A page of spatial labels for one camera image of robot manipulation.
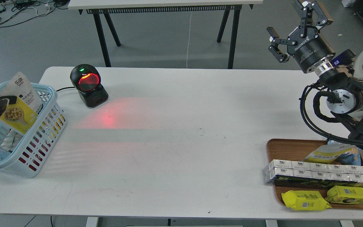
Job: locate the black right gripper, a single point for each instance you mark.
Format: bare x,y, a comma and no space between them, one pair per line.
312,50

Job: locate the yellow grey snack pouch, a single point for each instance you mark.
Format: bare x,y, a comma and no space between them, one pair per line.
23,114

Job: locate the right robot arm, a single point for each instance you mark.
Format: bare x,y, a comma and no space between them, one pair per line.
339,97

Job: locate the white snack bag in basket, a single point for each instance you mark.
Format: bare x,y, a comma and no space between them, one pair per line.
11,141

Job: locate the light blue plastic basket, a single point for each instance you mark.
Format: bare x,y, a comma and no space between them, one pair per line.
31,152

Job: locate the yellow blue snack pouch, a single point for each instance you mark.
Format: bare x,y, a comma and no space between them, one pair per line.
325,155

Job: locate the silver boxed snack carton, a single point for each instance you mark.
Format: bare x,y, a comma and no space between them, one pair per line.
312,175

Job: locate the yellow snack pack right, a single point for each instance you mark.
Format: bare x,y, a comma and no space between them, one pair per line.
345,195

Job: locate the yellow snack pack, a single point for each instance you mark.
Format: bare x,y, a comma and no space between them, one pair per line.
345,195
305,200

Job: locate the yellow snack pack left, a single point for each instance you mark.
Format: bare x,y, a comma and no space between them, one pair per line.
305,200

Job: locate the background white table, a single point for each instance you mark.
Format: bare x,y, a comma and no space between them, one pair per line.
107,7

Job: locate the black barcode scanner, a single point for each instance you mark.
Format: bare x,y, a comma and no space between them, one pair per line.
86,79

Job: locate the brown wooden tray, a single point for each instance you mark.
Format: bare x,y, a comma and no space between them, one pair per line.
297,150

